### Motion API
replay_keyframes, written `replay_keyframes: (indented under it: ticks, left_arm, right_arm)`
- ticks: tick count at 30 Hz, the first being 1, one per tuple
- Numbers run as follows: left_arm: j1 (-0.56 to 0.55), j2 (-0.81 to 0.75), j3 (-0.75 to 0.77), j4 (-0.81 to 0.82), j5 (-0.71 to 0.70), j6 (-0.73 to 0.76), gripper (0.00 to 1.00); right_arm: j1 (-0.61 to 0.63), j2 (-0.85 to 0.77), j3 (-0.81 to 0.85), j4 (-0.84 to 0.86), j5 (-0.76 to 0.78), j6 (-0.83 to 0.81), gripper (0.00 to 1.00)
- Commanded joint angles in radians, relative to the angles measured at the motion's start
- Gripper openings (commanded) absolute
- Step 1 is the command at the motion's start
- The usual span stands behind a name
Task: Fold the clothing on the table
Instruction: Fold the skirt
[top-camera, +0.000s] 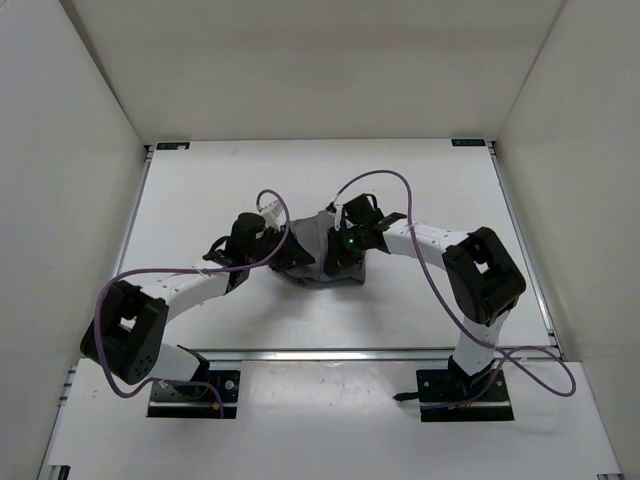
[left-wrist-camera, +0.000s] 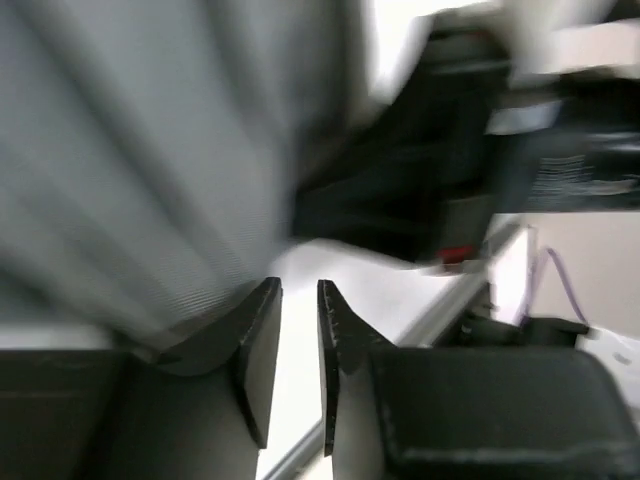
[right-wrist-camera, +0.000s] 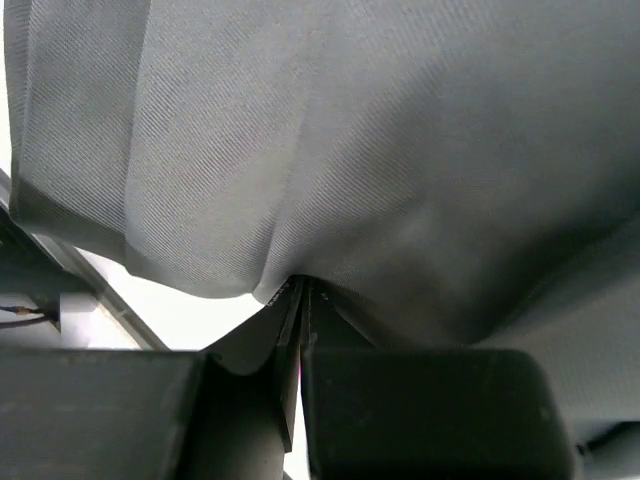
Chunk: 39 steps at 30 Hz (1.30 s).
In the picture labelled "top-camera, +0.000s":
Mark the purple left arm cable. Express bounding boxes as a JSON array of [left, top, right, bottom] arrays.
[[97, 188, 292, 401]]

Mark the blue label sticker right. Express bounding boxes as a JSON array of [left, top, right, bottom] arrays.
[[451, 138, 486, 148]]

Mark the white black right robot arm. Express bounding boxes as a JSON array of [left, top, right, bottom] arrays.
[[323, 194, 526, 401]]

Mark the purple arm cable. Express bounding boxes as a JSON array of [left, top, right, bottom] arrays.
[[97, 188, 292, 401], [333, 170, 577, 416]]

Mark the dark label sticker left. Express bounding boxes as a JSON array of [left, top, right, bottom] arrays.
[[155, 142, 190, 151]]

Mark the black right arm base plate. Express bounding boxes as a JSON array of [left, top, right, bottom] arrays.
[[416, 369, 515, 423]]

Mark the grey pleated skirt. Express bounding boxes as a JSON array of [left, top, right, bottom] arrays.
[[269, 210, 366, 284]]

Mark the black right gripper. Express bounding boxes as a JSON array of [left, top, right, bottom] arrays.
[[326, 225, 369, 274]]

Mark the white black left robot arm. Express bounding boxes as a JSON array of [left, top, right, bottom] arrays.
[[80, 213, 316, 398]]

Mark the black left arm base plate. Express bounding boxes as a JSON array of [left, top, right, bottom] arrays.
[[147, 370, 241, 420]]

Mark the aluminium table edge rail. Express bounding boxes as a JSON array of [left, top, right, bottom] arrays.
[[179, 344, 564, 364]]

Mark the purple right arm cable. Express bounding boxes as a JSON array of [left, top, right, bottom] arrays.
[[333, 170, 577, 416]]

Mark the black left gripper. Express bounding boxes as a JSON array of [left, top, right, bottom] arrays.
[[248, 223, 316, 272]]

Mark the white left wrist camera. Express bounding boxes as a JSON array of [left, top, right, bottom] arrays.
[[256, 200, 283, 228]]

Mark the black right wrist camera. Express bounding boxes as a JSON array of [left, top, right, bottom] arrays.
[[343, 193, 384, 225]]

